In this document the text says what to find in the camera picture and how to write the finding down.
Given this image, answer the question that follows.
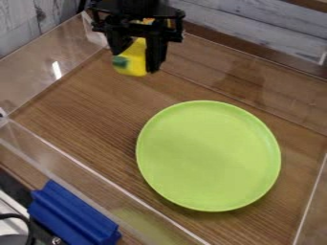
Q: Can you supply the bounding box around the green round plate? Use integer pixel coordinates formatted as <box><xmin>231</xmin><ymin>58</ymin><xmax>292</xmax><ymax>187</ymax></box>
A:
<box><xmin>135</xmin><ymin>100</ymin><xmax>281</xmax><ymax>212</ymax></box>

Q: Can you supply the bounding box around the yellow toy banana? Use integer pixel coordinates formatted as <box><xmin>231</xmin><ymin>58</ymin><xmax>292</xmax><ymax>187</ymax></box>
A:
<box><xmin>112</xmin><ymin>28</ymin><xmax>148</xmax><ymax>77</ymax></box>

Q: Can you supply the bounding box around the blue plastic clamp block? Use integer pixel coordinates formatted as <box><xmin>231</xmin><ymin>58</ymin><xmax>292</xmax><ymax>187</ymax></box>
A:
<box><xmin>28</xmin><ymin>180</ymin><xmax>121</xmax><ymax>245</ymax></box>

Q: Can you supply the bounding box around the black cable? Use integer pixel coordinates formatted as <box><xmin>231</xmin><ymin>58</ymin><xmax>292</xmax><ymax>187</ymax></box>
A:
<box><xmin>0</xmin><ymin>212</ymin><xmax>36</xmax><ymax>245</ymax></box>

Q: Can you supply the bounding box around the clear acrylic enclosure wall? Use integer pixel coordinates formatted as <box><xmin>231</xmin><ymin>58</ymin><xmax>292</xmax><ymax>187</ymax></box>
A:
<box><xmin>0</xmin><ymin>108</ymin><xmax>209</xmax><ymax>245</ymax></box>

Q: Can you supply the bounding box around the yellow labelled tin can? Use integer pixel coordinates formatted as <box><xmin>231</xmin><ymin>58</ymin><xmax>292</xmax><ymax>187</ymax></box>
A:
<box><xmin>164</xmin><ymin>19</ymin><xmax>172</xmax><ymax>29</ymax></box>

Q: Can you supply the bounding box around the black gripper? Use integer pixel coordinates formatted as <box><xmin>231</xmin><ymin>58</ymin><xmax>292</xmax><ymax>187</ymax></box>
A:
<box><xmin>88</xmin><ymin>0</ymin><xmax>185</xmax><ymax>73</ymax></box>

